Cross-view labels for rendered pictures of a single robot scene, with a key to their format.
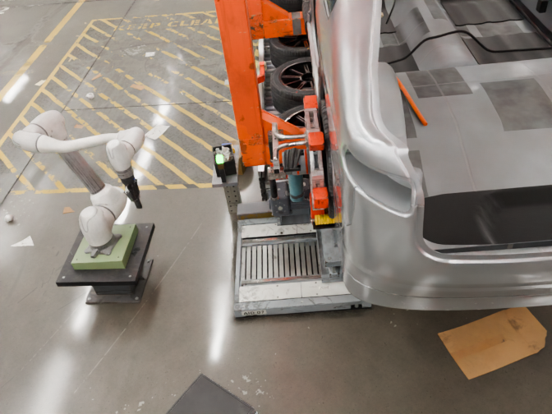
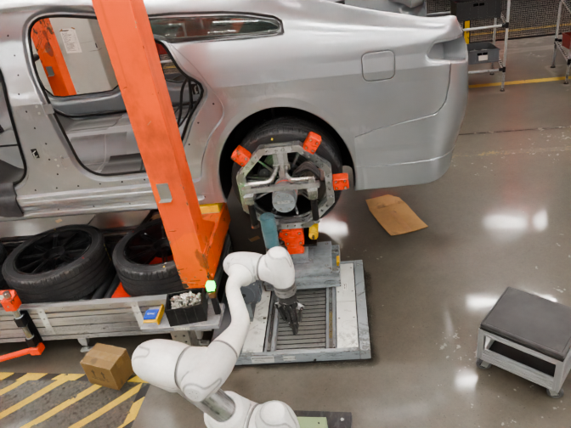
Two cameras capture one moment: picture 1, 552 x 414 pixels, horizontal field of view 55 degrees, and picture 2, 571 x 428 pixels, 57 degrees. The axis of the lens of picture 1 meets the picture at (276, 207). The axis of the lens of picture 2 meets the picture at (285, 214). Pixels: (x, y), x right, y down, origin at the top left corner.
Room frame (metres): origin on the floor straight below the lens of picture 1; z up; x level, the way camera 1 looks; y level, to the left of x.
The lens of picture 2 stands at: (2.10, 2.40, 2.29)
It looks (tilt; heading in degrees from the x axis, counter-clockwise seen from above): 31 degrees down; 275
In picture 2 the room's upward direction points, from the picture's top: 10 degrees counter-clockwise
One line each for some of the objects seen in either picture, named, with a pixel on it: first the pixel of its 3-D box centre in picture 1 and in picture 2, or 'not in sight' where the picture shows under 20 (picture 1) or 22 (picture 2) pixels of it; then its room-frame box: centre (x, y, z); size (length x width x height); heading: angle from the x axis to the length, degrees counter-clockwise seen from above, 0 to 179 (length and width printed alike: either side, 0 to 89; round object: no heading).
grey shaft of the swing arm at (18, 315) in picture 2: not in sight; (23, 323); (4.02, 0.05, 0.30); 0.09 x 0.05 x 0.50; 176
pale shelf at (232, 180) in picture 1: (226, 165); (183, 318); (2.93, 0.31, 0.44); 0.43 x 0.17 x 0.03; 176
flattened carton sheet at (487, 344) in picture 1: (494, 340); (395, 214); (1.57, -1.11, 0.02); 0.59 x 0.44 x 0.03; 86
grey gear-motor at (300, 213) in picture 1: (301, 204); (250, 281); (2.63, -0.17, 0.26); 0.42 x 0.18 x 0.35; 86
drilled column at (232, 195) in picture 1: (231, 187); (188, 347); (2.96, 0.30, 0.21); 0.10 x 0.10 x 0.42; 86
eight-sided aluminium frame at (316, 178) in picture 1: (314, 160); (285, 187); (2.32, -0.25, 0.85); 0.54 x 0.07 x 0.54; 176
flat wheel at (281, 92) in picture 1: (310, 87); (59, 264); (3.93, -0.42, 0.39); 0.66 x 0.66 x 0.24
